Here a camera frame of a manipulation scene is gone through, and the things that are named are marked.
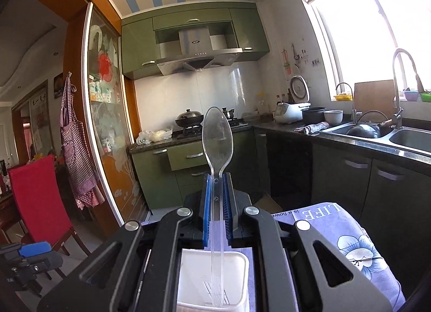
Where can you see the tall steel faucet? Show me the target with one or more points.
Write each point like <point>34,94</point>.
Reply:
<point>397,96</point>

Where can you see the white rice cooker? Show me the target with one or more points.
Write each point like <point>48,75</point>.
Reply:
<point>289,111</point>

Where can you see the green lower cabinet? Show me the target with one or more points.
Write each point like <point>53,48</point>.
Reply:
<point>181,157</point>

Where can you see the green plastic container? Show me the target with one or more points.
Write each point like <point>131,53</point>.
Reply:
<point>426,97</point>

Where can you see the window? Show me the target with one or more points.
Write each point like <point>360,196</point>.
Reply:
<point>370,29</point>

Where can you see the small steel faucet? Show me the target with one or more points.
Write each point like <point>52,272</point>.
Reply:
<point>353,109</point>

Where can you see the small steel pot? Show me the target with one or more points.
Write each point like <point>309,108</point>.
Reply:
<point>229,113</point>

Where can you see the checkered apron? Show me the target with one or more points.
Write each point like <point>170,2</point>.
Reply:
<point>75,150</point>

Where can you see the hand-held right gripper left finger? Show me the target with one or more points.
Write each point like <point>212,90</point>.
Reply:
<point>207,211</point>

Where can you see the clear plastic spoon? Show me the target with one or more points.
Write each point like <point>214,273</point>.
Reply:
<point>217,136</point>

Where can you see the dark lower cabinets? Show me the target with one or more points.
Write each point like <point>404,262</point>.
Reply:
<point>370,190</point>

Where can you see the red chair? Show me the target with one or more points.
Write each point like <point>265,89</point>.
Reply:
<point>33,197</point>

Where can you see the white plastic utensil holder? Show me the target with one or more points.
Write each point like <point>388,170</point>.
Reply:
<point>195,275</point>

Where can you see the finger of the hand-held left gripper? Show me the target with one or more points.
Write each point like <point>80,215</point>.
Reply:
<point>33,249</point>
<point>43,262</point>

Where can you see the printed glass sliding door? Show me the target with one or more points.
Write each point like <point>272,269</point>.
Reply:
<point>107,103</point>

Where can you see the wall poster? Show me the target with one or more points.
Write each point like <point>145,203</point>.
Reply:
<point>40,123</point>

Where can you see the patterned dish rag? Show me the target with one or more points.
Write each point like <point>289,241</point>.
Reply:
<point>311,128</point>

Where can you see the black inner pot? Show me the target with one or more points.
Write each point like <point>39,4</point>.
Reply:
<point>313,116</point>

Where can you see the yellow basket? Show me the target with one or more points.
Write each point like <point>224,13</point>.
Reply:
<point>342,97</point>

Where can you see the purple bowl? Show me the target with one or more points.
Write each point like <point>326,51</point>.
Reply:
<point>410,95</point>

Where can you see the steel double sink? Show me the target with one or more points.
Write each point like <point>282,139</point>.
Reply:
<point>410,140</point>

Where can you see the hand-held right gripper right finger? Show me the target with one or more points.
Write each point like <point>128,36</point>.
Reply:
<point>226,211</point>

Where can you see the green upper cabinets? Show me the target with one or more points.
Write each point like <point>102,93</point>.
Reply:
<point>141,45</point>

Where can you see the purple floral tablecloth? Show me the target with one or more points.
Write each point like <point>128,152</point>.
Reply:
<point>336,224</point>

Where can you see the white plastic bag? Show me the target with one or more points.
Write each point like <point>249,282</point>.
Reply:
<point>155,136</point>

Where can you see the white bowl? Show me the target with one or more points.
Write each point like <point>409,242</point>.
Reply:
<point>333,117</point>

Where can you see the cardboard box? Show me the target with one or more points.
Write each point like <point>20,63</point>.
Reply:
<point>266,204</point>

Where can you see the wooden cutting board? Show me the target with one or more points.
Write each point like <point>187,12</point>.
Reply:
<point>373,99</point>

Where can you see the gas stove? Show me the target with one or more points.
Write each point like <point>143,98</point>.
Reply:
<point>235,125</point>

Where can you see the steel range hood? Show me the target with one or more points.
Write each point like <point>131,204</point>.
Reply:
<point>195,49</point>

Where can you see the black wok with lid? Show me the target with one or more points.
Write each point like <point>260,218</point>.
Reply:
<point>189,117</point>

